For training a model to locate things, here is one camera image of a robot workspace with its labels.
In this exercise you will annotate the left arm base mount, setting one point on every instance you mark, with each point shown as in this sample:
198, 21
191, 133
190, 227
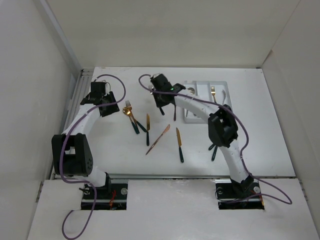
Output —
109, 198

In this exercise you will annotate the rose gold fork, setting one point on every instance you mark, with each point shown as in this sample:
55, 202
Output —
175, 113

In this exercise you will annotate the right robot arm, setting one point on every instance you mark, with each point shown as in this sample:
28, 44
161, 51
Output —
221, 122

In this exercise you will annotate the gold fork green handle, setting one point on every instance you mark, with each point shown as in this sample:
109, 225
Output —
162, 112

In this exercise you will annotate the gold spoon green handle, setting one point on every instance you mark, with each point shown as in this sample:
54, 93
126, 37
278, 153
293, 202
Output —
188, 114

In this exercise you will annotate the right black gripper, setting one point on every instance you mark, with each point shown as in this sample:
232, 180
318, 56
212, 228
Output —
159, 103

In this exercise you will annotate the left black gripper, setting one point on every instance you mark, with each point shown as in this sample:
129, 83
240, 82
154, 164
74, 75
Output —
112, 109

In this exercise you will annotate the white divided cutlery tray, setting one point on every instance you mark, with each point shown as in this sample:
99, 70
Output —
203, 90

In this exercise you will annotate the silver round spoon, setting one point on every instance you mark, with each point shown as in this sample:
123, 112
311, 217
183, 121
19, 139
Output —
191, 90

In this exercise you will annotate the gold spoon cluster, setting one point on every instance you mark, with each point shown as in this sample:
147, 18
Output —
130, 120
215, 149

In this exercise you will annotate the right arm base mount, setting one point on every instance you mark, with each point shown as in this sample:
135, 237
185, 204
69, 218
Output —
228, 199

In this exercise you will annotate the rose gold knife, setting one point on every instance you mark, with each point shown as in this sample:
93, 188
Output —
157, 140

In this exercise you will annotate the aluminium rail frame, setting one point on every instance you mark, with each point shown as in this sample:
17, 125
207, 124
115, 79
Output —
78, 88

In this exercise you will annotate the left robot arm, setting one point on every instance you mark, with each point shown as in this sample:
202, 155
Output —
71, 152

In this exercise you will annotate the gold knife green handle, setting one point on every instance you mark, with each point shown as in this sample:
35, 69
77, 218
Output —
147, 129
179, 145

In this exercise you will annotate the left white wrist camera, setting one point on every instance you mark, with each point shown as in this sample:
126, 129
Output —
107, 86

